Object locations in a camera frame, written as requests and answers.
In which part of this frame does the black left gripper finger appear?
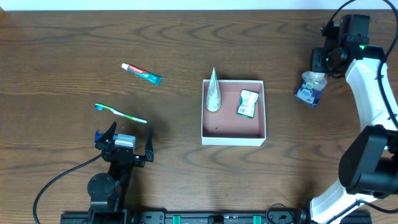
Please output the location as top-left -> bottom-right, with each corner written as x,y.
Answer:
98,122 -> 117,143
145,130 -> 154,155

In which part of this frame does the clear blue pump bottle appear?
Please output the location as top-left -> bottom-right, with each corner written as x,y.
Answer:
295,71 -> 327,107

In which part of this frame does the white Pantene conditioner tube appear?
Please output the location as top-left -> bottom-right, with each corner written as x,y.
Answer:
206,67 -> 221,113

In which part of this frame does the green white small packet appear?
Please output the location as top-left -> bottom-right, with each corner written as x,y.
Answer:
236,90 -> 259,119

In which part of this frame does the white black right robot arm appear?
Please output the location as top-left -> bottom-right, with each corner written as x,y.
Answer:
309,44 -> 397,223

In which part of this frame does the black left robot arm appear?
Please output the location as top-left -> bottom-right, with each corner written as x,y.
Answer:
87,123 -> 154,212

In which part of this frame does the small blue object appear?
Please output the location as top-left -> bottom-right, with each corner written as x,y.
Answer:
94,130 -> 118,143

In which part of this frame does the green white toothbrush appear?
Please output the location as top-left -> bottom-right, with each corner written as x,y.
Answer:
95,103 -> 147,124

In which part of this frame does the red green toothpaste tube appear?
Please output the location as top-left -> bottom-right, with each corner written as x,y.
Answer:
121,63 -> 162,86

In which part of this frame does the white box pink interior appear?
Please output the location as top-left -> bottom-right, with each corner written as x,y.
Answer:
201,80 -> 267,146

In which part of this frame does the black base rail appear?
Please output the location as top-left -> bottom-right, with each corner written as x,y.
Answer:
60,208 -> 373,224

